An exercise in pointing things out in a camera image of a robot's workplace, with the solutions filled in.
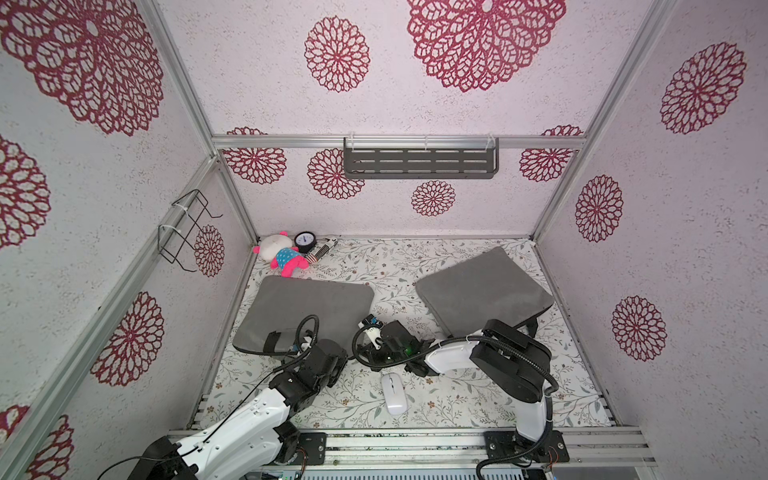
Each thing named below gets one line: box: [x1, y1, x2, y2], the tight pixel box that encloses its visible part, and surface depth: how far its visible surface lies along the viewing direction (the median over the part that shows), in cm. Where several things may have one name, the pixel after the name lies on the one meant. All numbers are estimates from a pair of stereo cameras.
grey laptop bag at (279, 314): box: [233, 275, 375, 356], surface depth 98 cm
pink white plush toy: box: [252, 231, 309, 278], surface depth 111 cm
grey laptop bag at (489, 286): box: [416, 247, 554, 337], surface depth 104 cm
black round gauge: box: [294, 231, 317, 254], surface depth 119 cm
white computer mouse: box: [382, 372, 407, 416], surface depth 83 cm
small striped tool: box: [305, 238, 338, 264], surface depth 115 cm
